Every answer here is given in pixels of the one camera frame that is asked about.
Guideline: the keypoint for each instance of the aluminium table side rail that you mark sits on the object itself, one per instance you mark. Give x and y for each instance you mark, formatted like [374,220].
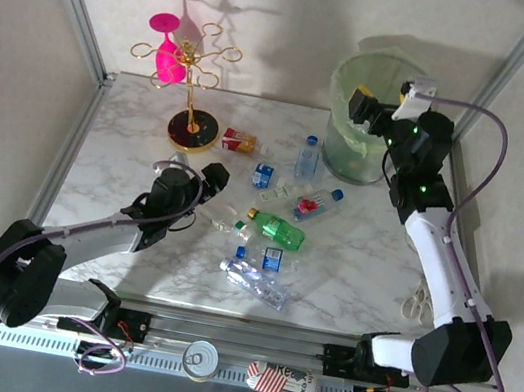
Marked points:
[463,170]
[77,133]

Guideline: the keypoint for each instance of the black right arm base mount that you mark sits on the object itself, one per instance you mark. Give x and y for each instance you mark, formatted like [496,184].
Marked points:
[337,361]

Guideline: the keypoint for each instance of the small blue carton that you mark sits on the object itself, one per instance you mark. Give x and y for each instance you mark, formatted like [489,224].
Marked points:
[262,177]

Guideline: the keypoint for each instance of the bottle with red flower label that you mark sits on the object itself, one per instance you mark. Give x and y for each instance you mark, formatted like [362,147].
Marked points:
[313,206]

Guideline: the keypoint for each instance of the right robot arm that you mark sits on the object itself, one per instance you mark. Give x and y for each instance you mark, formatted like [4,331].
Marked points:
[442,268]

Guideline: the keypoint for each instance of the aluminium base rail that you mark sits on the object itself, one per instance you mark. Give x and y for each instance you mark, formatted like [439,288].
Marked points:
[237,339]

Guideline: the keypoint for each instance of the pink wine glass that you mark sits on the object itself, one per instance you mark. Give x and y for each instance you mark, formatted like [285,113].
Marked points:
[170,65]

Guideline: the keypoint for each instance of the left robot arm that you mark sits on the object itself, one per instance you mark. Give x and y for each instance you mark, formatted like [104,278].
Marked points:
[97,238]

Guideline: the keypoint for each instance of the pale green bin liner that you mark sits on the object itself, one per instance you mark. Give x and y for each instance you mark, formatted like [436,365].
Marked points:
[340,113]

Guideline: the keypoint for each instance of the red white striped box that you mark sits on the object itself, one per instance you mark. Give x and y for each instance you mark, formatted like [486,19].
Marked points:
[282,381]

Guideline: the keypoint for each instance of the white scissors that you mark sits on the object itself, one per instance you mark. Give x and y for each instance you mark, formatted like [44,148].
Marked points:
[409,303]

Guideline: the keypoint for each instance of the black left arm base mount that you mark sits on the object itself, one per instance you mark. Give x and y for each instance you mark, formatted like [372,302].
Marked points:
[137,326]

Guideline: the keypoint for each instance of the gold wine glass stand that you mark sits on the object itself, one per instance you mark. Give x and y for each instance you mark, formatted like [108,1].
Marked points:
[201,137]

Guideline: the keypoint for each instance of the aluminium frame post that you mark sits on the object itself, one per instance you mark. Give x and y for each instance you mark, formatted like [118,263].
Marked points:
[73,0]
[515,58]

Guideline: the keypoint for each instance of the clear bottle white cap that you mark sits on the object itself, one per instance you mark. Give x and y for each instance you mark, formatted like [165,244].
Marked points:
[231,223]

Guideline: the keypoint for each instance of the clear water bottle blue cap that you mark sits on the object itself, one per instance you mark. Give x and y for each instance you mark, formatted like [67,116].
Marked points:
[309,161]

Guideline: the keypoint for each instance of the red juice carton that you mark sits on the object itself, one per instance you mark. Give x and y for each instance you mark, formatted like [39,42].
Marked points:
[238,141]

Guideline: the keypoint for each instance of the crushed clear bottle blue label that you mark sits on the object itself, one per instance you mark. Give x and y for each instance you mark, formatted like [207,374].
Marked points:
[254,283]

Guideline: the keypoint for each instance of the green translucent trash bin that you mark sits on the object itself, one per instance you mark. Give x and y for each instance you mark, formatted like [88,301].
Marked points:
[353,169]

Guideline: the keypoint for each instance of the silver tin can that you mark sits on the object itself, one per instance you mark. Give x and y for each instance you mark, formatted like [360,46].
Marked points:
[200,360]

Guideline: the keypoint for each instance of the blue cap blue label bottle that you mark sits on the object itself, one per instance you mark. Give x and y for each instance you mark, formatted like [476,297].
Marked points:
[271,258]

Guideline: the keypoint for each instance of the bottle with pale green label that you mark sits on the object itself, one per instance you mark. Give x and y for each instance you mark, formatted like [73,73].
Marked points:
[273,194]

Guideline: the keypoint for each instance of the green bottle yellow cap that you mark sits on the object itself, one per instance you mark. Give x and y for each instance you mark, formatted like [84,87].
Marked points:
[281,232]

